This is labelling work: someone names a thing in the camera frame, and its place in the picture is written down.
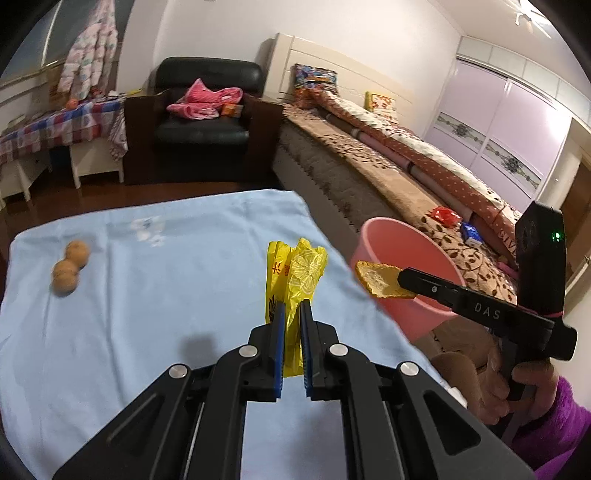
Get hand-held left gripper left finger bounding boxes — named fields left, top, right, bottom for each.
left=53, top=299, right=286, bottom=480

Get checkered tablecloth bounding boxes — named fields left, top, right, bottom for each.
left=0, top=95, right=129, bottom=163

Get hanging floral clothes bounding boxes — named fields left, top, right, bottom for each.
left=58, top=0, right=118, bottom=100

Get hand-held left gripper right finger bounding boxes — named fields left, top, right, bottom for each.
left=298, top=299, right=536, bottom=480

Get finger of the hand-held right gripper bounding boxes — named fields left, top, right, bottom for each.
left=397, top=268, right=459, bottom=312

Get window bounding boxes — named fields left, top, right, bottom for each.
left=0, top=0, right=107, bottom=88

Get black leather armchair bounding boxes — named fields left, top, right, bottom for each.
left=124, top=56, right=284, bottom=185

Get brown wooden door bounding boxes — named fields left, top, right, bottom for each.
left=556, top=152, right=591, bottom=296

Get colourful printed pillow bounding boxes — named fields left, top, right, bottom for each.
left=292, top=64, right=338, bottom=93

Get pink plastic basin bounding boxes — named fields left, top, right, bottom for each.
left=348, top=217, right=467, bottom=342

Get white bed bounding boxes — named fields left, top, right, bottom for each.
left=261, top=32, right=525, bottom=342

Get person's right hand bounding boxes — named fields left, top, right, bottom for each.
left=431, top=344, right=561, bottom=425

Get light blue cloth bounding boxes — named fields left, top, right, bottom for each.
left=0, top=188, right=467, bottom=480

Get red wrapper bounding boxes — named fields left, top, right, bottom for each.
left=429, top=207, right=461, bottom=227

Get brown leaf-print blanket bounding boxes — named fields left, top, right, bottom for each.
left=283, top=104, right=520, bottom=305

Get yellow floral pillow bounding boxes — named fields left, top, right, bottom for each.
left=365, top=91, right=399, bottom=123

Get white side table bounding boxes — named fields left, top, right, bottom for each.
left=0, top=136, right=125, bottom=204

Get large orange peel piece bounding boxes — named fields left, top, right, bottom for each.
left=355, top=261, right=416, bottom=300

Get person's right forearm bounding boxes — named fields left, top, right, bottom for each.
left=510, top=376, right=591, bottom=480

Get white ceiling fan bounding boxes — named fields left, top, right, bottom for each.
left=508, top=0, right=555, bottom=33

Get yellow plastic bag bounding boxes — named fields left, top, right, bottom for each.
left=264, top=237, right=328, bottom=378

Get pink clothes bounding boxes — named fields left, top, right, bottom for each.
left=166, top=78, right=244, bottom=120

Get lilac sliding wardrobe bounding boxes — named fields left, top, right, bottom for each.
left=425, top=37, right=573, bottom=213

